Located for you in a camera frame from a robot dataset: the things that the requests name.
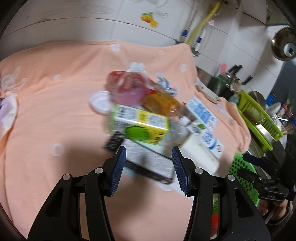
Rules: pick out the white round lid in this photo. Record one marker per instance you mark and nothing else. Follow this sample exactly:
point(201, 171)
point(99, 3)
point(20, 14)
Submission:
point(100, 102)

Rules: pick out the dark green utensil holder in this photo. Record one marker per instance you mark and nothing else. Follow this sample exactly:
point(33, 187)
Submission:
point(219, 83)

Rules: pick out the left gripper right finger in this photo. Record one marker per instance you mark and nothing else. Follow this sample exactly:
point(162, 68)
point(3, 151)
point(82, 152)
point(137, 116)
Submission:
point(238, 217)

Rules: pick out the black white small box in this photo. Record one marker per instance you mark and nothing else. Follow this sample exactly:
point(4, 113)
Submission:
point(142, 160)

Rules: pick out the peach flower-pattern cloth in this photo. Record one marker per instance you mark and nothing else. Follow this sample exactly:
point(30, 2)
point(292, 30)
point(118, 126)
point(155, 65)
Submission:
point(56, 132)

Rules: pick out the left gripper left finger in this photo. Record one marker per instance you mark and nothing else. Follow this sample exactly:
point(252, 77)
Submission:
point(59, 217)

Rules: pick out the pink clear plastic bottle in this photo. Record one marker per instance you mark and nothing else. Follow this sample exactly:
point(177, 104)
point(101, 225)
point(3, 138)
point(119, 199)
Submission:
point(127, 88)

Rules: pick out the white ceramic saucer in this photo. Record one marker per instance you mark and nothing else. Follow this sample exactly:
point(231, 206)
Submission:
point(211, 96)

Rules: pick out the white crumpled tissue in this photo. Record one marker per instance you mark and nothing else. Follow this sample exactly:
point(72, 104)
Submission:
point(9, 110)

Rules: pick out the amber tea bottle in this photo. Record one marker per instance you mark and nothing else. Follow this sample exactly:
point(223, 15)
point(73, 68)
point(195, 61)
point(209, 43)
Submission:
point(160, 102)

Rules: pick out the large blue white carton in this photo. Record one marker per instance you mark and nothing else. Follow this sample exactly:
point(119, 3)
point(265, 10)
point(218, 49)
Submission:
point(202, 113)

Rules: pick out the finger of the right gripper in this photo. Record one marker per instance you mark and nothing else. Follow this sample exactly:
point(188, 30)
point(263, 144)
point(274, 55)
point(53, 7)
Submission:
point(263, 162)

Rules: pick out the person right hand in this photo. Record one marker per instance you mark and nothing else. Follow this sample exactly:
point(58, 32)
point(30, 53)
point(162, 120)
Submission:
point(280, 209)

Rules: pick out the blue white milk carton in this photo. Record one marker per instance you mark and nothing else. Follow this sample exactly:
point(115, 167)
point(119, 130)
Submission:
point(202, 147)

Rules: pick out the yellow green juice carton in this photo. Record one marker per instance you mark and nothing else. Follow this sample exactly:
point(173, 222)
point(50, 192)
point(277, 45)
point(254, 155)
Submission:
point(139, 125)

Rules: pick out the crumpled foil wrapper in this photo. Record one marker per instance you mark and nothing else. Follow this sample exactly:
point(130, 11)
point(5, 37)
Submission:
point(165, 85)

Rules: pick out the hanging steel ladle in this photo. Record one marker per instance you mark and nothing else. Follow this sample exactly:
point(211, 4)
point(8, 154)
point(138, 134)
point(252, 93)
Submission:
point(283, 44)

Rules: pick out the steel pot lid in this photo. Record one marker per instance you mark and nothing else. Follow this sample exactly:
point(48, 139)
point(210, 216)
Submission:
point(258, 97)

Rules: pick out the green dish drying rack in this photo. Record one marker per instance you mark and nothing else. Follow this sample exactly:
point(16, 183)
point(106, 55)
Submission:
point(258, 122)

